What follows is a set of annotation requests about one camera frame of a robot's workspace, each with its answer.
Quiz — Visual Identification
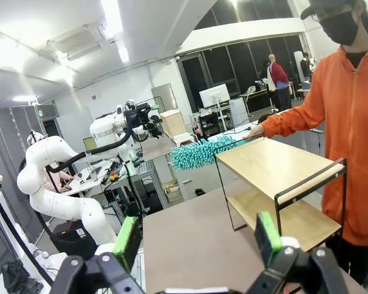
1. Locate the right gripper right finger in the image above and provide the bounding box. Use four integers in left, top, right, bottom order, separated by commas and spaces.
247, 211, 349, 294

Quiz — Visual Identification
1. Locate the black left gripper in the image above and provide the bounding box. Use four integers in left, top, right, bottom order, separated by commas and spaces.
123, 104, 166, 139

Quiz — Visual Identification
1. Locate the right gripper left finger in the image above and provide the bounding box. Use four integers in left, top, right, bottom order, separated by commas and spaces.
53, 216, 148, 294

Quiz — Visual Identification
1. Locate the teal microfibre duster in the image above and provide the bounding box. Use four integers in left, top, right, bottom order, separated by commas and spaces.
169, 133, 264, 173

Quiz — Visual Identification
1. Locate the person's right forearm orange sleeve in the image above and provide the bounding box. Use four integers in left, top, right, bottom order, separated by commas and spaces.
259, 105, 314, 139

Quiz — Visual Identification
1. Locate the black metal wooden two-tier shelf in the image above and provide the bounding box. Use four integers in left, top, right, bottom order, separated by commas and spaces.
213, 137, 348, 253

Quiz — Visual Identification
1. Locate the person's right hand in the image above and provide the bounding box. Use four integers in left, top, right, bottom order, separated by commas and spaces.
243, 123, 266, 141

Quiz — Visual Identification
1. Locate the light wooden cabinet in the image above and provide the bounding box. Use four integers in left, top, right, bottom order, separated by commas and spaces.
159, 109, 186, 140

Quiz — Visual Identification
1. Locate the grey metal panel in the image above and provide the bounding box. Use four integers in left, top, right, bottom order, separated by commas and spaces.
150, 82, 179, 113

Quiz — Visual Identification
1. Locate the brown top table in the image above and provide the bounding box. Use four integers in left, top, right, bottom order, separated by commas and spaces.
140, 139, 176, 162

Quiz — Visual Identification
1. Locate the white stool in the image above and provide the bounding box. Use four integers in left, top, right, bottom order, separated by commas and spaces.
174, 132, 198, 148

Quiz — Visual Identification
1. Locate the black equipment cart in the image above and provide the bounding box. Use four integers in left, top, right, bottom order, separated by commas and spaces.
191, 111, 222, 137

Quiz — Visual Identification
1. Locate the white monitor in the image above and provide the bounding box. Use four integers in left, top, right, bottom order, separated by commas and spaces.
198, 83, 231, 109

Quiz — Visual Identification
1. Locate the open laptop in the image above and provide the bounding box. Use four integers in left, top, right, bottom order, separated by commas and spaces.
79, 165, 112, 183

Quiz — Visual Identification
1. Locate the white table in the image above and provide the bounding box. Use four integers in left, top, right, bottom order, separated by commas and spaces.
207, 121, 263, 142

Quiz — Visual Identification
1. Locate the white air purifier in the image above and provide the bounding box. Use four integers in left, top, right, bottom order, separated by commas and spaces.
228, 97, 247, 126

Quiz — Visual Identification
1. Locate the seated person in pink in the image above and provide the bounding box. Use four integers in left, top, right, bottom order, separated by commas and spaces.
42, 161, 76, 194

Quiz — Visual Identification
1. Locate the ceiling air conditioner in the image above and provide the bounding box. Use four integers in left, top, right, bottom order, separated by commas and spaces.
46, 25, 103, 61

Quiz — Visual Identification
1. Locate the black stand pole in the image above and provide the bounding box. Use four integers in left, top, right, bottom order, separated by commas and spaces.
0, 188, 55, 287

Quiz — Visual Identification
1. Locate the black plastic bag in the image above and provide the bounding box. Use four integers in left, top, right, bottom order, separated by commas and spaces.
0, 259, 45, 294

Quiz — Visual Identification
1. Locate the person in orange hoodie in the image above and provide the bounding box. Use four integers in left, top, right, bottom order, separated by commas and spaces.
257, 0, 368, 286

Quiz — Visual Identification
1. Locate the person in red blue jacket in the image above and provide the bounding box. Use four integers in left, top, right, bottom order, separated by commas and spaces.
263, 53, 293, 112

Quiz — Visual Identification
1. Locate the distant person in dark clothes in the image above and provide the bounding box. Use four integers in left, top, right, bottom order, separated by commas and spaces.
299, 52, 313, 84

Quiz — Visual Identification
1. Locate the black left arm cable sleeve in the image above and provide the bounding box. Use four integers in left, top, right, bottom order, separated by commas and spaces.
47, 122, 142, 176

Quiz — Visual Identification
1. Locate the aluminium frame table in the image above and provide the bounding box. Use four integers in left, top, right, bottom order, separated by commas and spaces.
109, 157, 171, 213

